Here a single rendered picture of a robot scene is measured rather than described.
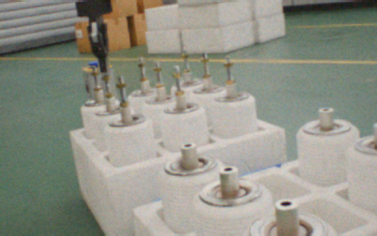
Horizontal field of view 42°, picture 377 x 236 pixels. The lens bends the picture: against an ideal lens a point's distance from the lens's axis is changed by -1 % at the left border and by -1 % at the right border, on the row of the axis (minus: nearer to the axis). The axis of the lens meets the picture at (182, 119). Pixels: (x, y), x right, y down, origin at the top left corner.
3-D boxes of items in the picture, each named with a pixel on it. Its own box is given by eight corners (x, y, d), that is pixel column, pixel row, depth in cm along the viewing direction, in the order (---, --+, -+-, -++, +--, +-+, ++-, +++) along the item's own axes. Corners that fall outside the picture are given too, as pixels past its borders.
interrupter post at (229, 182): (226, 201, 57) (224, 174, 56) (217, 195, 59) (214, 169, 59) (244, 196, 58) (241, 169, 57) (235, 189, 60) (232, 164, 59)
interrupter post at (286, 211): (284, 243, 47) (282, 212, 46) (270, 233, 49) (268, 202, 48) (305, 235, 47) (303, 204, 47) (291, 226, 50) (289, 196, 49)
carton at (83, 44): (102, 47, 523) (97, 18, 515) (115, 46, 506) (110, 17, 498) (78, 51, 504) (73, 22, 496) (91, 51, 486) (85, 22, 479)
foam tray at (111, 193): (121, 262, 95) (105, 176, 90) (81, 196, 130) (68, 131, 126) (291, 206, 108) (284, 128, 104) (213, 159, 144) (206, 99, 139)
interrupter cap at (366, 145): (382, 162, 62) (382, 156, 62) (341, 148, 69) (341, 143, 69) (426, 148, 65) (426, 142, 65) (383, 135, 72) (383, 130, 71)
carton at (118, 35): (131, 48, 476) (125, 16, 468) (110, 51, 460) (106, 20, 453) (112, 48, 497) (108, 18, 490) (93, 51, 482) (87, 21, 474)
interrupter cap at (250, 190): (217, 215, 54) (216, 210, 54) (189, 193, 61) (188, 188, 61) (275, 197, 57) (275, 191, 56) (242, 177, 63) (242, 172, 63)
